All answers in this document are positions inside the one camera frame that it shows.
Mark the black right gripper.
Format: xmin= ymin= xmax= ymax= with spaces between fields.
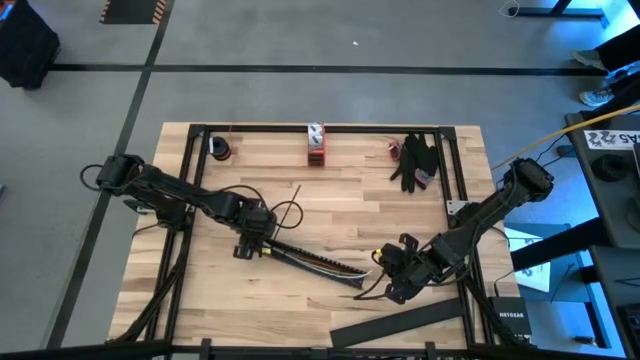
xmin=374 ymin=232 xmax=431 ymax=306

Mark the white cable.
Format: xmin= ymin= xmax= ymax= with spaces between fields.
xmin=319 ymin=267 xmax=374 ymax=280

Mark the black slotted cable duct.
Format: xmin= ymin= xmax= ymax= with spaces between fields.
xmin=262 ymin=239 xmax=375 ymax=291

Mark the black duct cover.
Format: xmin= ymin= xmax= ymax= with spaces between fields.
xmin=329 ymin=296 xmax=467 ymax=349

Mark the black glove red cuff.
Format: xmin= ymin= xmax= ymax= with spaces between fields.
xmin=388 ymin=140 xmax=426 ymax=194
xmin=403 ymin=132 xmax=442 ymax=191

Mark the red label dispenser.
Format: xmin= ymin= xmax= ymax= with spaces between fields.
xmin=306 ymin=123 xmax=328 ymax=168

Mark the black desk with white label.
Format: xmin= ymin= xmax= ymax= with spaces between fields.
xmin=564 ymin=110 xmax=640 ymax=251

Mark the hazard-striped floor mat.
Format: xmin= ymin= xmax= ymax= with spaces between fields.
xmin=98 ymin=0 xmax=169 ymax=25

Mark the black crate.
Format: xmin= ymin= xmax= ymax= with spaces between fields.
xmin=0 ymin=0 xmax=62 ymax=91

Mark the black desk leg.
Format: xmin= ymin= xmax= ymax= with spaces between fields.
xmin=508 ymin=0 xmax=611 ymax=24

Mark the standing person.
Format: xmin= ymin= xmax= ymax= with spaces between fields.
xmin=569 ymin=23 xmax=640 ymax=109

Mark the wire spool with red flange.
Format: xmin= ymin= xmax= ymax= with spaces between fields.
xmin=208 ymin=135 xmax=235 ymax=163

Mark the black aluminium table frame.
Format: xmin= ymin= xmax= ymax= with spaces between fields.
xmin=0 ymin=122 xmax=640 ymax=360

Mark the black Netgear switch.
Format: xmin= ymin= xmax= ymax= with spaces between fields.
xmin=488 ymin=295 xmax=534 ymax=339

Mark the black cable coil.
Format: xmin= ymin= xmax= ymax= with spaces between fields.
xmin=592 ymin=153 xmax=632 ymax=184

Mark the yellow hanging cord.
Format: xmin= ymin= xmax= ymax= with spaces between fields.
xmin=492 ymin=103 xmax=640 ymax=171

